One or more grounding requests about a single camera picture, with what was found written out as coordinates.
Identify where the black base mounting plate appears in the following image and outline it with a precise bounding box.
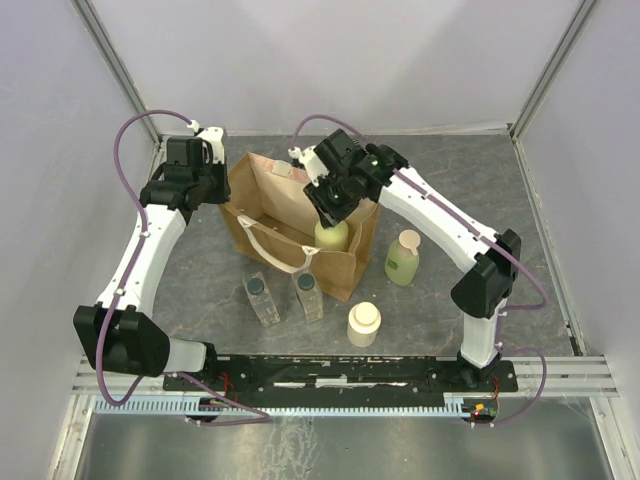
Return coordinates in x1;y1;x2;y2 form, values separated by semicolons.
193;355;518;409

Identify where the cream jar with lid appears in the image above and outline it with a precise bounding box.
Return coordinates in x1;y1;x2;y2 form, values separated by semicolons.
347;302;381;348

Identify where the large green beige-cap bottle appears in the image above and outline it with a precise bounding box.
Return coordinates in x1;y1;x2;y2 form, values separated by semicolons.
385;229;421;287

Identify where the clear bottle black cap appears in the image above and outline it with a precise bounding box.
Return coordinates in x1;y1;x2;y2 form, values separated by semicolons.
292;269;324;323
243;272;280;327

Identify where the small green pump bottle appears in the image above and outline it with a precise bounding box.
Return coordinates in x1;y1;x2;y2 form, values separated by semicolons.
314;221;349;252

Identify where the light blue cable duct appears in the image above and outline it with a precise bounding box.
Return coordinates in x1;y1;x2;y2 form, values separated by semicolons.
93;394;476;416

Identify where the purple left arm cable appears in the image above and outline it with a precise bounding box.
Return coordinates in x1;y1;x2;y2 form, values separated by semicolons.
92;109;274;427

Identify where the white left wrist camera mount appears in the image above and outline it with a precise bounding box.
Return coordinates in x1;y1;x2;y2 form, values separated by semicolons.
187;120;226;164

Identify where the aluminium frame rail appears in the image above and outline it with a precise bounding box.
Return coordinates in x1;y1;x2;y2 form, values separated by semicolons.
71;356;617;398

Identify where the clear bottle black cap right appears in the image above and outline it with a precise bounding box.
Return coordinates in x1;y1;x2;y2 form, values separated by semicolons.
292;269;324;323

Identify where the clear bottle black cap left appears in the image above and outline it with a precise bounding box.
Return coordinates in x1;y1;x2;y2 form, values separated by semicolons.
243;272;280;327

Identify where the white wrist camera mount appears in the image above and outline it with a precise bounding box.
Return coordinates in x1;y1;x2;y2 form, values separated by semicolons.
187;120;226;164
288;146;329;187

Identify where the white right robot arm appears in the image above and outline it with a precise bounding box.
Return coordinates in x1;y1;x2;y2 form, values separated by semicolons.
289;129;521;391

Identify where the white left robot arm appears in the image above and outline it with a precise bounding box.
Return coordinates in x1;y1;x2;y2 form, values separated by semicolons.
73;127;230;390

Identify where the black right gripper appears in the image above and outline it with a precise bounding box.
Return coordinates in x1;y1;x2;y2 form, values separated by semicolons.
302;171;360;230

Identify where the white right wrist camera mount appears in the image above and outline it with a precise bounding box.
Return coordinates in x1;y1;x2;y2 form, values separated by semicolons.
288;146;329;187

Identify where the brown canvas tote bag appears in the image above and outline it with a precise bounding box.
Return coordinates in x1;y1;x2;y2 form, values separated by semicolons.
220;153;379;302

